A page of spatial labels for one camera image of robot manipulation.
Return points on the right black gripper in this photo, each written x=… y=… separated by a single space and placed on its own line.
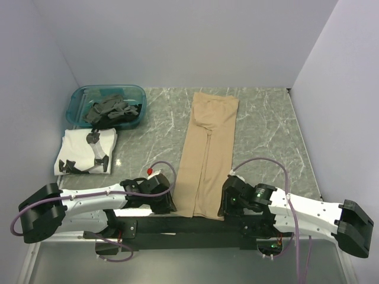
x=225 y=209

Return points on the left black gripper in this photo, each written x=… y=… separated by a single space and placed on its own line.
x=167 y=205

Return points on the tan t shirt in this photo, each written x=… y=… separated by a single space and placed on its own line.
x=206 y=157

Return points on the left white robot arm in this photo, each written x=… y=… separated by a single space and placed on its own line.
x=53 y=210

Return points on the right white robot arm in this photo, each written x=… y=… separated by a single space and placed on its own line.
x=266 y=212

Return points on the black base beam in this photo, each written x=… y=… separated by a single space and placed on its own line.
x=154 y=233

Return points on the white printed t shirt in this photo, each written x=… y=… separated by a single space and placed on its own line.
x=86 y=151

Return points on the dark grey t shirt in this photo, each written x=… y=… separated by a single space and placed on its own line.
x=112 y=111

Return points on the teal plastic bin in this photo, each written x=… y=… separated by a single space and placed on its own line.
x=83 y=98

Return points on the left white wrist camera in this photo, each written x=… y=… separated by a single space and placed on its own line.
x=151 y=173

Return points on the aluminium rail frame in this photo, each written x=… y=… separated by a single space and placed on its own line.
x=145 y=211

